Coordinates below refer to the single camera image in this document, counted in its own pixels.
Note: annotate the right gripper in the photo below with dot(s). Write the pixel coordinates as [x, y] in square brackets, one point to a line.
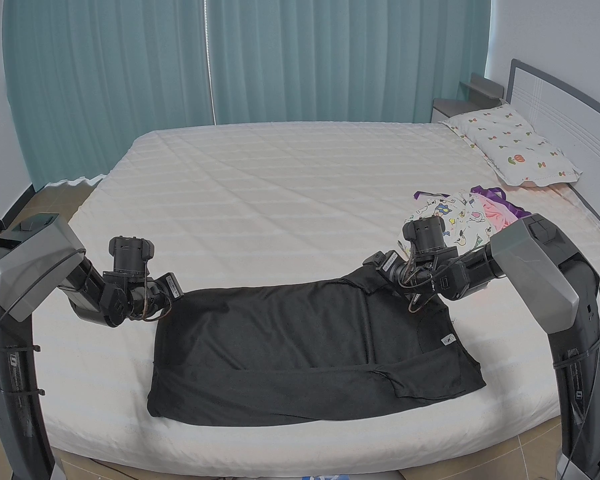
[405, 278]

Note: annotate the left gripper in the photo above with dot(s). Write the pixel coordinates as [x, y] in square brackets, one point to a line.
[161, 304]

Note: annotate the black T-shirt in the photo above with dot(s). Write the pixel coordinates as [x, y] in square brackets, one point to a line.
[280, 348]

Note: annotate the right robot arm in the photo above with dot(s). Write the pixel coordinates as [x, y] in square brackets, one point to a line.
[535, 268]

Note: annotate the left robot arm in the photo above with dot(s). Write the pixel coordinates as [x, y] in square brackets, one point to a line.
[35, 268]

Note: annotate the bed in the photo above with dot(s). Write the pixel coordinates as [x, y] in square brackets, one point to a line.
[280, 178]

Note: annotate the white printed pyjama top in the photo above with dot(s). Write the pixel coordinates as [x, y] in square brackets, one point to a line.
[460, 218]

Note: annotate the pink garment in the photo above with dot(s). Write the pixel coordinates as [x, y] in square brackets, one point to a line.
[495, 213]

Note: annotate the purple garment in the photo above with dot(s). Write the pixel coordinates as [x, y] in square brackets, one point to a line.
[510, 208]

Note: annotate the white printed pillow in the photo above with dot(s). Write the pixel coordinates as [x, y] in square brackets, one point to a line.
[515, 148]

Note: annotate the grey bedside table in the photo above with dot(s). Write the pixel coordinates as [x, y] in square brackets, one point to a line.
[450, 108]

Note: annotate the blue-green curtain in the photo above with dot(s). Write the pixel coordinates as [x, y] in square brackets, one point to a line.
[350, 43]
[110, 68]

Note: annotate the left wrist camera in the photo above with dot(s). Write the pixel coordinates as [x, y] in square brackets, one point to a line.
[173, 285]

